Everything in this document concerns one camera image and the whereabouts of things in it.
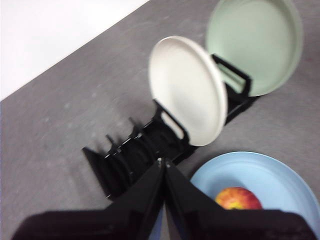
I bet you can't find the red apple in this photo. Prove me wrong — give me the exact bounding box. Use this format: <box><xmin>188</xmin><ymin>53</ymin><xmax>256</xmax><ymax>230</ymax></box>
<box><xmin>214</xmin><ymin>186</ymin><xmax>263</xmax><ymax>211</ymax></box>

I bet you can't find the black plate rack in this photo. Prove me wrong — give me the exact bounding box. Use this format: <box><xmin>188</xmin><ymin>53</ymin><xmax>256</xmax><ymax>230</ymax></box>
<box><xmin>81</xmin><ymin>53</ymin><xmax>254</xmax><ymax>201</ymax></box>

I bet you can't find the pale green plate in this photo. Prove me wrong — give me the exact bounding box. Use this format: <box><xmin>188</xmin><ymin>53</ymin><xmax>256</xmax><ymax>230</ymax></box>
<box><xmin>204</xmin><ymin>0</ymin><xmax>304</xmax><ymax>98</ymax></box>

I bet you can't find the blue plate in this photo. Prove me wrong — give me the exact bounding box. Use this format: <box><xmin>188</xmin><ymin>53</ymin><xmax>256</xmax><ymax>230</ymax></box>
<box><xmin>149</xmin><ymin>150</ymin><xmax>320</xmax><ymax>240</ymax></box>

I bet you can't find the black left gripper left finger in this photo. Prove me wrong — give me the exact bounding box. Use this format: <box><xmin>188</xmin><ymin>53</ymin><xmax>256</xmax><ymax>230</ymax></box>
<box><xmin>11</xmin><ymin>159</ymin><xmax>166</xmax><ymax>240</ymax></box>

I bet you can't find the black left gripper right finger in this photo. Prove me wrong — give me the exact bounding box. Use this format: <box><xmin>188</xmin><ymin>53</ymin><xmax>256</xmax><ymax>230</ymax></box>
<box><xmin>163</xmin><ymin>161</ymin><xmax>317</xmax><ymax>240</ymax></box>

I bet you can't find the cream white plate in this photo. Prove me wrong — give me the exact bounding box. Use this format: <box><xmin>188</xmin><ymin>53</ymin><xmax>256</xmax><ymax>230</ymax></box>
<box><xmin>147</xmin><ymin>35</ymin><xmax>228</xmax><ymax>148</ymax></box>

